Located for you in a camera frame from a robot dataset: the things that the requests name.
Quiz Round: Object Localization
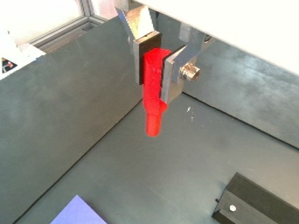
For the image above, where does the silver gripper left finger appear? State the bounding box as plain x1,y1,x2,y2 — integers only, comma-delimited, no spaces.
117,4,162,85

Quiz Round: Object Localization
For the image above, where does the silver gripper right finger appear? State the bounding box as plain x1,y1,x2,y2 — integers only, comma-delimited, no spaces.
161,24,215,103

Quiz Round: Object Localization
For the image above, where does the red hexagonal peg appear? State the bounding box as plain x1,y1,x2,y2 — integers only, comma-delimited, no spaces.
143,48,171,137

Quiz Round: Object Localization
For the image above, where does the black metal board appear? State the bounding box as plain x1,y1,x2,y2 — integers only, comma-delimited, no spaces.
211,172,299,224

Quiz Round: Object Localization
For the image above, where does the white box with warning label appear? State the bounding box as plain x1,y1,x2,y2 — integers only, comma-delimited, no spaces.
0,26,46,80

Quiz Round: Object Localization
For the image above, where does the purple flat block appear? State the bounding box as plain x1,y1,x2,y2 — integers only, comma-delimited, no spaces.
51,195,107,224

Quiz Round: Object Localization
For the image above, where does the aluminium frame profile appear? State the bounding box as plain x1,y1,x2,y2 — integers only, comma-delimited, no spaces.
31,0,114,52

